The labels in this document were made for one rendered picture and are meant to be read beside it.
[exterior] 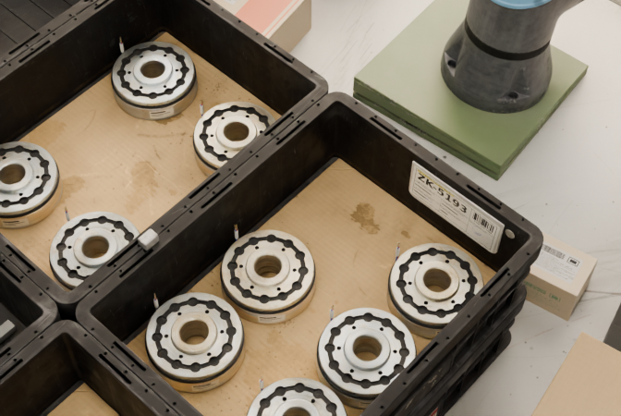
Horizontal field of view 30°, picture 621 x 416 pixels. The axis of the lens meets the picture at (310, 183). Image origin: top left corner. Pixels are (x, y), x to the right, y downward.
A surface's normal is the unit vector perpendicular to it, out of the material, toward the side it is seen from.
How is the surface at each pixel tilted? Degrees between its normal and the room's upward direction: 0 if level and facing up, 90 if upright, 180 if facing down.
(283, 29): 90
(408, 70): 5
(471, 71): 69
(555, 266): 0
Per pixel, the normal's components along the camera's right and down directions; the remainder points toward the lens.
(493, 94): -0.22, 0.54
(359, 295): 0.00, -0.58
